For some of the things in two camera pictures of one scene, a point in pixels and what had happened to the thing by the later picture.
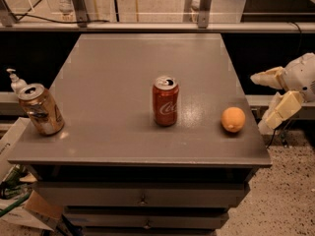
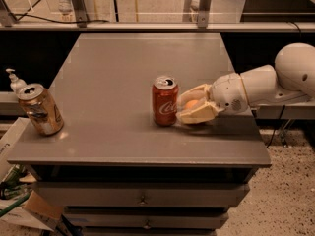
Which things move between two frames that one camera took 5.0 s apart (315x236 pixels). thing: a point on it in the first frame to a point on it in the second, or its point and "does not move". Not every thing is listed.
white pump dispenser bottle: [16, 84] does not move
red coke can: [165, 89] does not move
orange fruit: [232, 119] to [191, 103]
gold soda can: [41, 109] does not move
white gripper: [302, 77] to [227, 93]
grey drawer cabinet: [113, 171] does not move
